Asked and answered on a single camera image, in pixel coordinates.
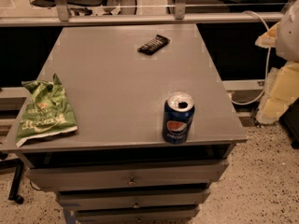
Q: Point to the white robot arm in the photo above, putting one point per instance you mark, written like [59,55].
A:
[287,44]

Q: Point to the blue pepsi can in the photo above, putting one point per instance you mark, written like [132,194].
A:
[178,115]

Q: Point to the black candy bar wrapper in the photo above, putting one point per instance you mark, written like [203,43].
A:
[154,45]

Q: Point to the grey drawer cabinet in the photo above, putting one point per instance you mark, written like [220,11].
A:
[118,97]

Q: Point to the middle grey drawer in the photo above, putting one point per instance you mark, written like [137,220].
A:
[133,199]

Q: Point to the grey drawer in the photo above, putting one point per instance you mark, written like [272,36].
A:
[128,175]
[133,199]
[136,215]

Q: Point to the green chip bag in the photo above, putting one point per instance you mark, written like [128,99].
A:
[47,113]

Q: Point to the top grey drawer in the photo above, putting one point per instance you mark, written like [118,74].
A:
[128,175]

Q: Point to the bottom grey drawer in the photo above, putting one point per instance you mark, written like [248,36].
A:
[136,215]

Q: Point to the grey metal railing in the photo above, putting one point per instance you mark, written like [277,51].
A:
[15,13]

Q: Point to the yellow foam block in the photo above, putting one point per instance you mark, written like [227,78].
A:
[281,91]

